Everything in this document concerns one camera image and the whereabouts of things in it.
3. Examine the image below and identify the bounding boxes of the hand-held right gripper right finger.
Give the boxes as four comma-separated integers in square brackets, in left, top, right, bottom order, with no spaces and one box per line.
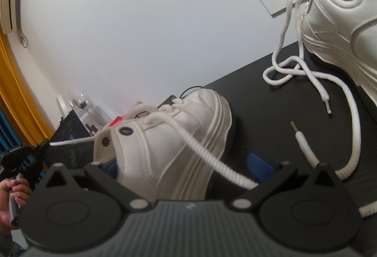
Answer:
[229,152,344,212]

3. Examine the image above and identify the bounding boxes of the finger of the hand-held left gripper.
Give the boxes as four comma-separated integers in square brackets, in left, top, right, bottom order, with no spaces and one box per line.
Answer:
[29,157,45,184]
[31,139,51,159]

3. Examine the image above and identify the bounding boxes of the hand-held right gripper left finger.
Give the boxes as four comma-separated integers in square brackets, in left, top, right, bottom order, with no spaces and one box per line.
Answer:
[42,158,148,212]

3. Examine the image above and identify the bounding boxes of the white leather sneaker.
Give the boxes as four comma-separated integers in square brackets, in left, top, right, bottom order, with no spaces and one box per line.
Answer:
[93,89,236,201]
[299,0,377,125]

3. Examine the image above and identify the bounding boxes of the person's left hand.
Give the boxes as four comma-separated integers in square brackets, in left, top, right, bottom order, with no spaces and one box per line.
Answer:
[0,177,32,230]

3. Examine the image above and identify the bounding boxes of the blue curtain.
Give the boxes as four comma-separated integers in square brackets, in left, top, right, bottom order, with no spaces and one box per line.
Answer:
[0,104,37,166]

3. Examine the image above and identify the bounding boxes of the white oval object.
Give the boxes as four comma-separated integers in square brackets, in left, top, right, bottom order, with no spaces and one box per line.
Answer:
[56,94,69,116]

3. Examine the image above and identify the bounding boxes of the yellow curtain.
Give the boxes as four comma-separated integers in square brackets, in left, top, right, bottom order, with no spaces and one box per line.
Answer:
[0,30,55,146]

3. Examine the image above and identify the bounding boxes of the clear glass jar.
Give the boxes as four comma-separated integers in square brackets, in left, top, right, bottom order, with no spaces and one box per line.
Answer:
[69,91,95,116]

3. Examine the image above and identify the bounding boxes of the thin black cable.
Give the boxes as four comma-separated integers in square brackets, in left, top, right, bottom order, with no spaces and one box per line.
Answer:
[177,85,204,99]

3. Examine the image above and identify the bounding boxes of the air conditioner cord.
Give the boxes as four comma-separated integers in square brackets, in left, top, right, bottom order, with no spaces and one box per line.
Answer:
[17,33,30,49]

